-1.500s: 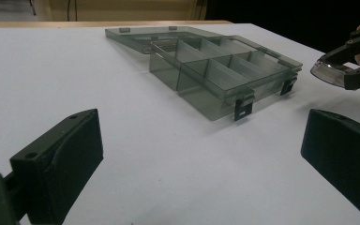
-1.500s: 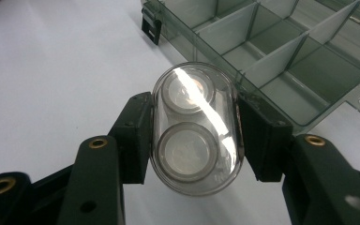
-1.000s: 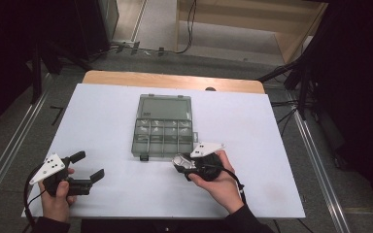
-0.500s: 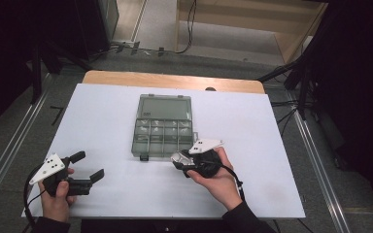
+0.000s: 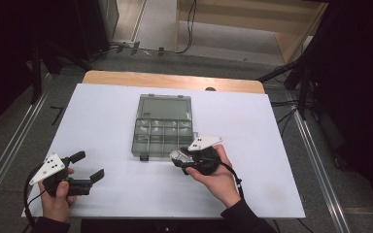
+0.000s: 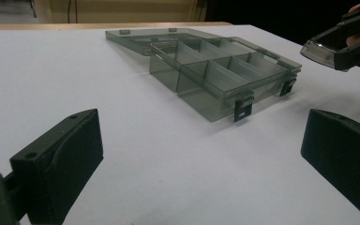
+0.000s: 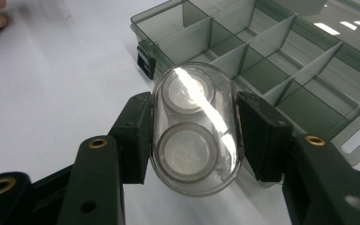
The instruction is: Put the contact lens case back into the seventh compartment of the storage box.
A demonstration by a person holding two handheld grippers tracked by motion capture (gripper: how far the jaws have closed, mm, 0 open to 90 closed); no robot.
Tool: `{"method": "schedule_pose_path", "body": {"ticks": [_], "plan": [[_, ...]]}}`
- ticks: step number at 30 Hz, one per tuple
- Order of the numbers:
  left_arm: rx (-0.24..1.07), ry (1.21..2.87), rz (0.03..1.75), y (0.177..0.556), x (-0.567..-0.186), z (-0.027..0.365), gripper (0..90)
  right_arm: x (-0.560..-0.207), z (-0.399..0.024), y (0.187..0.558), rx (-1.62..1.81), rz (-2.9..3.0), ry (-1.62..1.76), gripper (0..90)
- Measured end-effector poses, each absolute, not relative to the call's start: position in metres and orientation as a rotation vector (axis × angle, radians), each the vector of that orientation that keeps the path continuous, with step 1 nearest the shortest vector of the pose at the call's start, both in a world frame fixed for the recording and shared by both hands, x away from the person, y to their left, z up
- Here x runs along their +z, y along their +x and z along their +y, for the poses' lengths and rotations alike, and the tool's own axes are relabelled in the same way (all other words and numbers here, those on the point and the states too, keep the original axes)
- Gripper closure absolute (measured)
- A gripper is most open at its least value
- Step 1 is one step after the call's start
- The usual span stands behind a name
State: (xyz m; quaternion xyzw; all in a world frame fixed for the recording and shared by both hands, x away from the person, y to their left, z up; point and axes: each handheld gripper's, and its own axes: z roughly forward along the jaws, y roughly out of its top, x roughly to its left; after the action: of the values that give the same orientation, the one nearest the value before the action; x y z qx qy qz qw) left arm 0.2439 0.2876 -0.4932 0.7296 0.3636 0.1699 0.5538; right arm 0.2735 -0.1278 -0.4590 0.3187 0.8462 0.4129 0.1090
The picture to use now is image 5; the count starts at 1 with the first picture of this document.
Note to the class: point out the small silver metal tin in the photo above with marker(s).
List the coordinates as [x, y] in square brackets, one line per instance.
[178, 157]

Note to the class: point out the black metal stand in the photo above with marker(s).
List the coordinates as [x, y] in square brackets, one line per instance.
[37, 77]

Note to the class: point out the light wooden shelf unit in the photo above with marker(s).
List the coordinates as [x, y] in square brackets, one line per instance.
[239, 19]

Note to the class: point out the white board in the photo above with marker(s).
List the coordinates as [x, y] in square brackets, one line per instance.
[255, 129]

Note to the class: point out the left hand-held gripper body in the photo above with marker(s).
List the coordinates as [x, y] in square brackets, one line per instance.
[50, 168]

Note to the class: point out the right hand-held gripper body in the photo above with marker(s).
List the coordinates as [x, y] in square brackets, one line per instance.
[205, 160]

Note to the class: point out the black tripod stand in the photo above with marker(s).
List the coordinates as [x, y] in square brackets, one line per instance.
[302, 87]

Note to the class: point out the grey transparent compartment box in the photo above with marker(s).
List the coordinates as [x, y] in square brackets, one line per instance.
[162, 108]

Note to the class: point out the wooden table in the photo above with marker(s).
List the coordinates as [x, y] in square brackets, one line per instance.
[162, 80]

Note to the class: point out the person's left hand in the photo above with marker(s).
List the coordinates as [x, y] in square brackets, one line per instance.
[56, 207]

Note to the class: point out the power strip with plugs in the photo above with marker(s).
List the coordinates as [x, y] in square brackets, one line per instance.
[132, 48]

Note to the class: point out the metal floor rail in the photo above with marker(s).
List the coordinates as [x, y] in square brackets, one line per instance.
[13, 145]
[320, 168]

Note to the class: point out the person's right hand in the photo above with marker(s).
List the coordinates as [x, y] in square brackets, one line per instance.
[221, 184]

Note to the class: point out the black curtain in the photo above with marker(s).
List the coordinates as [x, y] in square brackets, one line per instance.
[359, 81]

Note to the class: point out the person's dark torso clothing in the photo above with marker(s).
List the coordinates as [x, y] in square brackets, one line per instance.
[142, 226]

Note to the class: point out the dark cabinet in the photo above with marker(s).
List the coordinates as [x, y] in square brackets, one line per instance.
[94, 26]

